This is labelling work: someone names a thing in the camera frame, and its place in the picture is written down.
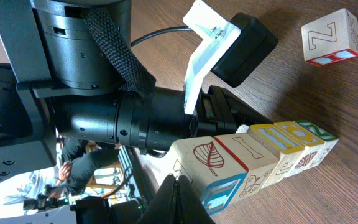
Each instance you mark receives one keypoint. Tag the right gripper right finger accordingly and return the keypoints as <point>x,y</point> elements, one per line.
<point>189,208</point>

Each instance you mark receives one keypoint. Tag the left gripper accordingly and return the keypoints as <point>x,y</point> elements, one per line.
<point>219,112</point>

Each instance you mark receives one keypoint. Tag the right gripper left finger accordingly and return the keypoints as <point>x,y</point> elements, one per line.
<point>162,209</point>

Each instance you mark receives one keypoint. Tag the block with red X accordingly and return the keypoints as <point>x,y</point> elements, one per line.
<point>214,175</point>

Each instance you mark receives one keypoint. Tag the block with car picture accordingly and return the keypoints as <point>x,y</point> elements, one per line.
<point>281,145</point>

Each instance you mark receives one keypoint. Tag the block with C red side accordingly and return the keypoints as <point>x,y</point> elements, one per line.
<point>310,145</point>

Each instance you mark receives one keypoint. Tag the block with green side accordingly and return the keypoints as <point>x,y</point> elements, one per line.
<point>329,141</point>

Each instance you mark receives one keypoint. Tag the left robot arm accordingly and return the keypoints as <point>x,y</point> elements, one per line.
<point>71,71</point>

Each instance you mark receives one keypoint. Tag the person in dark clothes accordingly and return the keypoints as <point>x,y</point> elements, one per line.
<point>81,158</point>

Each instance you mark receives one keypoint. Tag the block with N red side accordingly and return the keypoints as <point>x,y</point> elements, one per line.
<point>330,39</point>

